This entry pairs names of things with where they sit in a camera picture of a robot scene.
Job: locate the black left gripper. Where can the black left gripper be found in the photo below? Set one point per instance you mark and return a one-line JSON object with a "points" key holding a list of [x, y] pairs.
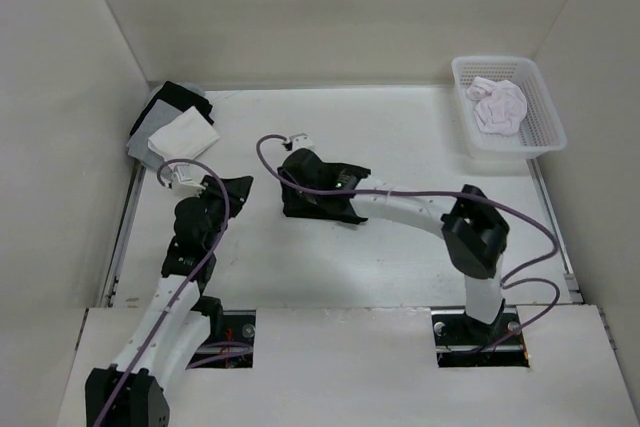
{"points": [[238, 191]]}

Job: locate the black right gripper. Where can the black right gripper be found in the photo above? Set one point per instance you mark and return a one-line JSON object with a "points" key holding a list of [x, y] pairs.
{"points": [[289, 180]]}

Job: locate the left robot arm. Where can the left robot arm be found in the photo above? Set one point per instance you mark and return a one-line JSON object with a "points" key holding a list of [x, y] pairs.
{"points": [[134, 389]]}

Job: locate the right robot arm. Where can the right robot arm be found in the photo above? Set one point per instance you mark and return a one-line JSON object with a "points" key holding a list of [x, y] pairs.
{"points": [[474, 233]]}

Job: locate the folded white tank top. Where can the folded white tank top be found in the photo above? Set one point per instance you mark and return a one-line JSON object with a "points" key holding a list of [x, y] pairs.
{"points": [[187, 136]]}

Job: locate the folded grey tank top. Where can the folded grey tank top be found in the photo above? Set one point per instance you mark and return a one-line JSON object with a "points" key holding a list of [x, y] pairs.
{"points": [[137, 145]]}

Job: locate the folded black tank top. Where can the folded black tank top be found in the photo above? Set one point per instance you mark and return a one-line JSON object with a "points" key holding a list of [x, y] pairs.
{"points": [[181, 96]]}

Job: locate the crumpled pink tank top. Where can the crumpled pink tank top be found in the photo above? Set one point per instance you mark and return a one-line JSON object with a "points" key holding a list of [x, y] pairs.
{"points": [[500, 106]]}

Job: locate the white plastic basket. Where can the white plastic basket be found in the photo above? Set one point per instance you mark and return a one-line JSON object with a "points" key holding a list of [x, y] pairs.
{"points": [[541, 132]]}

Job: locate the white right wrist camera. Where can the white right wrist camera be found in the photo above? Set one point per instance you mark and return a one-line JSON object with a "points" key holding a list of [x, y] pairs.
{"points": [[299, 141]]}

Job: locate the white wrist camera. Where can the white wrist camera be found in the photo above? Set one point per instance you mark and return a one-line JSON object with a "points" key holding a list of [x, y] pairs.
{"points": [[299, 141], [183, 183]]}

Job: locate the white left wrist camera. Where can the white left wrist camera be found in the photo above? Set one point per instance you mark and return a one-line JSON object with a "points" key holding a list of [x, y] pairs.
{"points": [[183, 183]]}

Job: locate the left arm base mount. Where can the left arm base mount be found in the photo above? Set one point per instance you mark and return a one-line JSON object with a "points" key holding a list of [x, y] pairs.
{"points": [[231, 339]]}

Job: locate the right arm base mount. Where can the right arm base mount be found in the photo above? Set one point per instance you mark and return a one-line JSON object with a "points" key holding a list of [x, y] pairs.
{"points": [[463, 343]]}

